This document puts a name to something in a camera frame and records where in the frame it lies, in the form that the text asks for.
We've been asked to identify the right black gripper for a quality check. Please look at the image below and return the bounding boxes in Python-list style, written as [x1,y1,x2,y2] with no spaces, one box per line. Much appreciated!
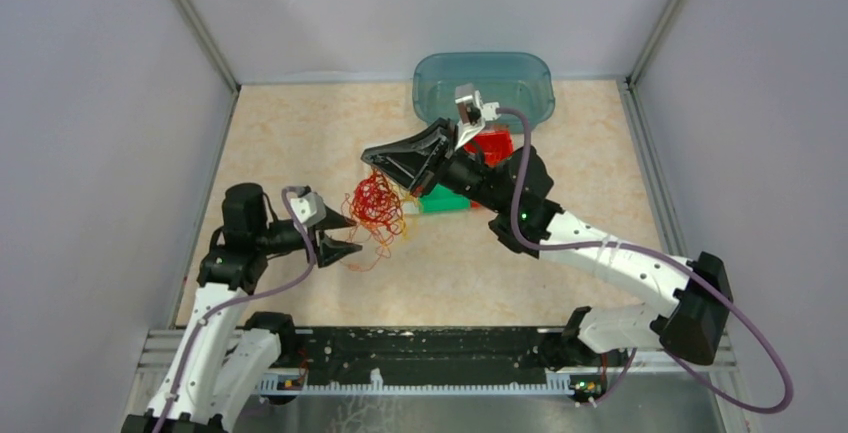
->
[362,118,510,213]

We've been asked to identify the orange yellow cables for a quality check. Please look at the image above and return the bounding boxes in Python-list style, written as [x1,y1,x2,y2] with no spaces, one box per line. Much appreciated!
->
[341,171,415,274]

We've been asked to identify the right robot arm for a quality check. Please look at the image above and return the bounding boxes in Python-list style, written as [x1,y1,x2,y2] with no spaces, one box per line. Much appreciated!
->
[361,119,732,366]

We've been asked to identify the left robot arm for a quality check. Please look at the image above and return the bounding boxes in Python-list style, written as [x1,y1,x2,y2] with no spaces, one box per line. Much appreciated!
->
[121,183,362,432]

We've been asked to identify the green plastic bin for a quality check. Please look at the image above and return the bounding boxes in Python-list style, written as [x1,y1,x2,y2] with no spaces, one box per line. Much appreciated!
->
[418,185,471,214]

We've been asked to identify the red plastic bin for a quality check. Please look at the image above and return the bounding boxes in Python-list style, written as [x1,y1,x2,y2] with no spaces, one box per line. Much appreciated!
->
[464,126,514,167]

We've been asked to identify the blue transparent plastic tub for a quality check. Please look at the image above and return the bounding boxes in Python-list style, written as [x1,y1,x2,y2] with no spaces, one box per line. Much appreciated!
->
[412,52,556,128]

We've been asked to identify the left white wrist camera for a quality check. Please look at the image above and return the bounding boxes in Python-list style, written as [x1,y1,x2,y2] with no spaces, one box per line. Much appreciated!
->
[283,187,327,228]

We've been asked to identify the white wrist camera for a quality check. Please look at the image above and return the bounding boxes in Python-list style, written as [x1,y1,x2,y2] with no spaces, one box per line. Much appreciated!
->
[283,187,327,228]
[455,83,500,150]

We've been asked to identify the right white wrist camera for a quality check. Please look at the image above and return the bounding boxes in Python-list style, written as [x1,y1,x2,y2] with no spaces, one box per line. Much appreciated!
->
[455,83,500,150]

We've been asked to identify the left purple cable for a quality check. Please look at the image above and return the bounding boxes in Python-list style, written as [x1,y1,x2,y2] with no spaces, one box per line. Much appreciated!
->
[150,186,319,433]

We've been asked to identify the purple cable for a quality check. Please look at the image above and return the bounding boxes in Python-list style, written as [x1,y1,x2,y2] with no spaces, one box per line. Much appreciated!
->
[150,186,319,433]
[493,106,795,416]

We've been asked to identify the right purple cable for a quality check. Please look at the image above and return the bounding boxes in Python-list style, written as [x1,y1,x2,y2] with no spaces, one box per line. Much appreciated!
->
[493,106,795,416]

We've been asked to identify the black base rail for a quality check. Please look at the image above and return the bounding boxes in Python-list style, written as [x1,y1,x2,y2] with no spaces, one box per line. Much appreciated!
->
[137,325,738,397]

